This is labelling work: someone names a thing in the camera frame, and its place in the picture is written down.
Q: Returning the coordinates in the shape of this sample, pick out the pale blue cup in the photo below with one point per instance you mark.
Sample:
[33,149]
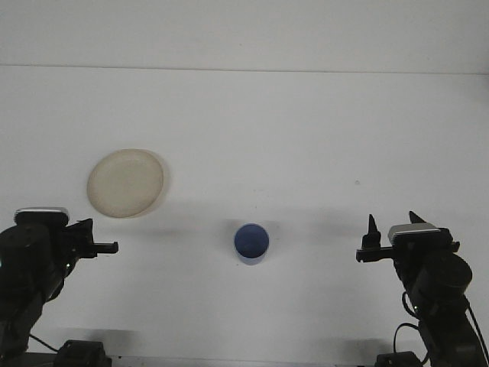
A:
[251,241]

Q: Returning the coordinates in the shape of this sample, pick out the pale round plate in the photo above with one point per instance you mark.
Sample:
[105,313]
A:
[126,183]

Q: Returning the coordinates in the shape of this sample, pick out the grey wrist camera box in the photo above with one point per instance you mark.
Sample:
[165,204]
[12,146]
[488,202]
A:
[414,229]
[42,210]

